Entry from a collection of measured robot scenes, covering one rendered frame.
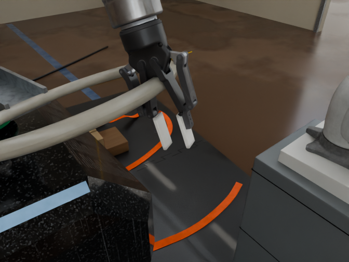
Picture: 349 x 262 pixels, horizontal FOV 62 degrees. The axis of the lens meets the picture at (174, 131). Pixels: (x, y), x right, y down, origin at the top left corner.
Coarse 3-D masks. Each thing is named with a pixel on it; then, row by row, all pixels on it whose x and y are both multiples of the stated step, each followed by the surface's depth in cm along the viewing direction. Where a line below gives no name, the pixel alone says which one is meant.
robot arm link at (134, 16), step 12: (108, 0) 45; (120, 0) 44; (132, 0) 44; (144, 0) 44; (156, 0) 46; (108, 12) 46; (120, 12) 45; (132, 12) 44; (144, 12) 45; (156, 12) 46; (120, 24) 46; (132, 24) 46
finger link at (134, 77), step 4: (124, 68) 54; (120, 72) 53; (124, 72) 53; (124, 76) 54; (128, 76) 53; (132, 76) 54; (136, 76) 55; (128, 80) 54; (132, 80) 54; (136, 80) 55; (128, 84) 54; (132, 84) 54; (136, 84) 55; (128, 88) 55; (132, 88) 54; (144, 104) 57; (136, 108) 56; (140, 108) 56; (140, 112) 56; (140, 116) 57
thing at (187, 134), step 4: (180, 116) 53; (180, 120) 53; (180, 124) 53; (180, 128) 54; (184, 128) 54; (184, 132) 54; (188, 132) 55; (184, 136) 54; (188, 136) 55; (192, 136) 56; (184, 140) 55; (188, 140) 55; (192, 140) 56; (188, 144) 55; (192, 144) 56; (188, 148) 55
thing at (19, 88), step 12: (0, 72) 94; (12, 72) 90; (0, 84) 93; (12, 84) 92; (24, 84) 87; (36, 84) 83; (0, 96) 86; (12, 96) 86; (24, 96) 86; (0, 108) 76; (36, 108) 81
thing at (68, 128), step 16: (80, 80) 84; (96, 80) 84; (48, 96) 82; (128, 96) 46; (144, 96) 48; (0, 112) 73; (16, 112) 76; (96, 112) 43; (112, 112) 44; (48, 128) 42; (64, 128) 42; (80, 128) 42; (0, 144) 42; (16, 144) 41; (32, 144) 41; (48, 144) 42; (0, 160) 43
